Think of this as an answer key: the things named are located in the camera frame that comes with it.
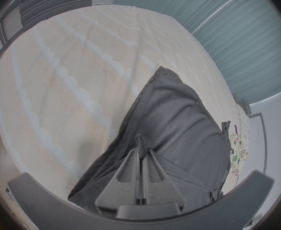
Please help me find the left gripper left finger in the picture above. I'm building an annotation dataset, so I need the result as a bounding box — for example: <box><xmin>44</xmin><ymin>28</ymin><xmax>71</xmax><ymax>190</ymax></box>
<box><xmin>95</xmin><ymin>149</ymin><xmax>138</xmax><ymax>214</ymax></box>

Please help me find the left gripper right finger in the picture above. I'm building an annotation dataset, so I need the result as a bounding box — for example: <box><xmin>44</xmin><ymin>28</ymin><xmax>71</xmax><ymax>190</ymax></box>
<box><xmin>143</xmin><ymin>150</ymin><xmax>185</xmax><ymax>211</ymax></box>

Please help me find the black T-shirt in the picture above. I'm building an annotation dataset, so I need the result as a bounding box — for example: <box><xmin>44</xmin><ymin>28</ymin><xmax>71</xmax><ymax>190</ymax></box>
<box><xmin>67</xmin><ymin>66</ymin><xmax>233</xmax><ymax>211</ymax></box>

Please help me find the bed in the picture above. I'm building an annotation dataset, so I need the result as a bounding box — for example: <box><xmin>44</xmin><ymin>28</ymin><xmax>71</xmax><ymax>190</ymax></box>
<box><xmin>0</xmin><ymin>4</ymin><xmax>269</xmax><ymax>211</ymax></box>

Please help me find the white printed pyjama top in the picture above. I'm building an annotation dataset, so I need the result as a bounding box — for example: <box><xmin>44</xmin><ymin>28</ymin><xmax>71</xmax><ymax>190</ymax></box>
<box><xmin>228</xmin><ymin>132</ymin><xmax>250</xmax><ymax>177</ymax></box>

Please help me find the white printed pillow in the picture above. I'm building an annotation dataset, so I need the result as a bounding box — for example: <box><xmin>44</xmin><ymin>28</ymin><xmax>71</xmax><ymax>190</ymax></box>
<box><xmin>235</xmin><ymin>102</ymin><xmax>250</xmax><ymax>139</ymax></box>

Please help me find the grey bedside table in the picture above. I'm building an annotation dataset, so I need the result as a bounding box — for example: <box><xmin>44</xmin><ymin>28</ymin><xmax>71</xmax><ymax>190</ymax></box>
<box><xmin>232</xmin><ymin>94</ymin><xmax>251</xmax><ymax>114</ymax></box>

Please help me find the black chest of drawers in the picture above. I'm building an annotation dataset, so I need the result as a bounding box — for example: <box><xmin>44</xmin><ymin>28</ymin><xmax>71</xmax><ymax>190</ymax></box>
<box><xmin>0</xmin><ymin>0</ymin><xmax>94</xmax><ymax>50</ymax></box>

